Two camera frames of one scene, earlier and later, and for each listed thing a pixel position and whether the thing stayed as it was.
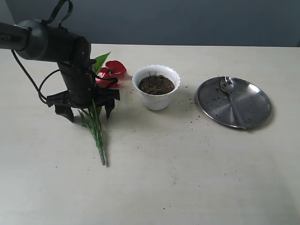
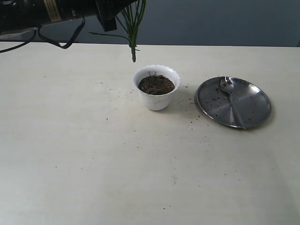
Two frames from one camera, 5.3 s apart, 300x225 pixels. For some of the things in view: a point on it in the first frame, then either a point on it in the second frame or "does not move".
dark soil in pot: [156, 85] does not move
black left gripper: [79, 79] → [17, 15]
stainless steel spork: [227, 84] does not move
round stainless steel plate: [252, 105] does not move
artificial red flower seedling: [108, 72] → [131, 16]
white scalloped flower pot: [155, 84] does not move
